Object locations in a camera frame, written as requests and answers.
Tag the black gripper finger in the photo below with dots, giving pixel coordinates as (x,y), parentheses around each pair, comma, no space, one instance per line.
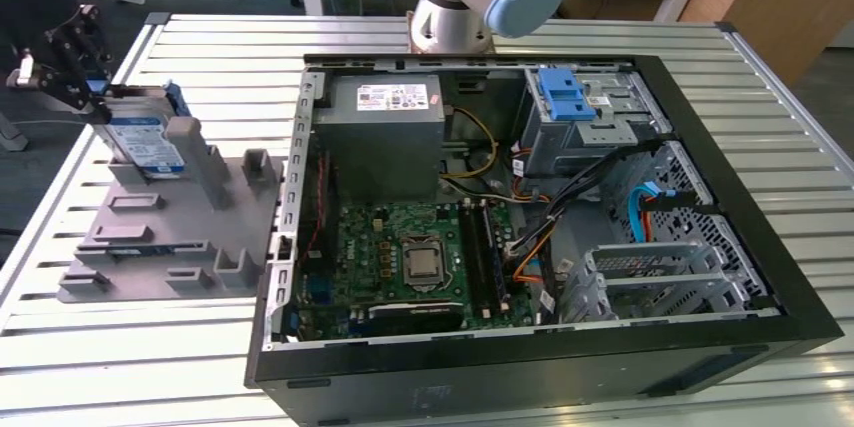
(81,47)
(60,97)

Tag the hard disk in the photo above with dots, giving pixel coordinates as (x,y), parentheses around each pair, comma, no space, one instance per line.
(143,147)

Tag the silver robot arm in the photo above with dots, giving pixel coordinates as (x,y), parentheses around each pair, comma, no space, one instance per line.
(447,22)

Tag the metal disk bay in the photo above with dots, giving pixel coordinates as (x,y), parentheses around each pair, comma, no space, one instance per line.
(668,281)

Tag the grey furniture foot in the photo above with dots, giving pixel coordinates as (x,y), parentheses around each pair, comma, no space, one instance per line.
(14,139)

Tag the grey parts rack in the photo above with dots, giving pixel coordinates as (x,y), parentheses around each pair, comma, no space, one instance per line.
(187,237)

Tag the grey power supply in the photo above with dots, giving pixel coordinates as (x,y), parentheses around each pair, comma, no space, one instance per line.
(381,157)

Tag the green motherboard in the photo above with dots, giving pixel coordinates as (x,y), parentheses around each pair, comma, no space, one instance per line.
(363,247)

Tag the CPU socket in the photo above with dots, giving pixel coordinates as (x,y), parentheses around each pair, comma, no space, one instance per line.
(402,262)

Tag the silver CPU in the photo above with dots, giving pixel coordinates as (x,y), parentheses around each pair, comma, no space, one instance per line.
(422,264)

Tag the black graphics card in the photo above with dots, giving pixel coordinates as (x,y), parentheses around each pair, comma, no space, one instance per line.
(414,317)

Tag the blue drive bay latch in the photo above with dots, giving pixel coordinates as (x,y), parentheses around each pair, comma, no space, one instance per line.
(561,97)

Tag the grey optical drive cage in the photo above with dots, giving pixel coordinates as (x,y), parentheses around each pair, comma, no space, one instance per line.
(601,139)

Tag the black PC case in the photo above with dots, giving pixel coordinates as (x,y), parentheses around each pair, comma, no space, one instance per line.
(534,382)

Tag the wooden cabinet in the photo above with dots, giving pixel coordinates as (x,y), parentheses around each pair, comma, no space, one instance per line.
(788,7)

